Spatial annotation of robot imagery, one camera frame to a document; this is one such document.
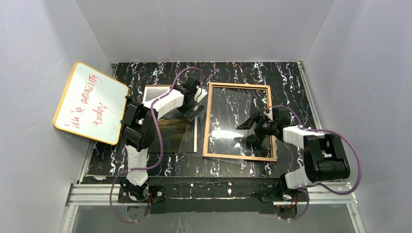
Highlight wooden picture frame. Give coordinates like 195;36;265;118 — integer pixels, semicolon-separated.
203;82;277;163

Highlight mountain landscape photo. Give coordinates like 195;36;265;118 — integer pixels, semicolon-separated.
143;85;198;153

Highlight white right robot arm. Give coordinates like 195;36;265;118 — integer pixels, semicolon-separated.
236;108;350;191

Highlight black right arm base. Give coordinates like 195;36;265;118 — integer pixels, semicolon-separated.
257;184;299;213

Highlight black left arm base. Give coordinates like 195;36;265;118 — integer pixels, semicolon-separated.
118;184;166;203

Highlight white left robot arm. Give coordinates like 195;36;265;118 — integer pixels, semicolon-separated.
120;78;207;196

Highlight yellow-rimmed whiteboard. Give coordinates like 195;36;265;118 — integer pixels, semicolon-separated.
53;62;129;145

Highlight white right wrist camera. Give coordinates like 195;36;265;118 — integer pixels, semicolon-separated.
264;107;274;121

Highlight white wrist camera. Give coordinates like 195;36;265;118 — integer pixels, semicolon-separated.
264;107;274;121
194;88;207;102

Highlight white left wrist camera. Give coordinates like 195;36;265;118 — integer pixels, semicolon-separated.
194;88;207;102

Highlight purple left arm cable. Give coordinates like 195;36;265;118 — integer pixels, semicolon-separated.
109;67;206;224

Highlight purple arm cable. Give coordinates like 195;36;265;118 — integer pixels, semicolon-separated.
109;67;206;224
267;104;363;222

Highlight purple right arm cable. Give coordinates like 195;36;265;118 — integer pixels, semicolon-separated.
267;104;363;222

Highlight aluminium front rail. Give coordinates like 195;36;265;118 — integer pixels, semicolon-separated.
60;179;365;233

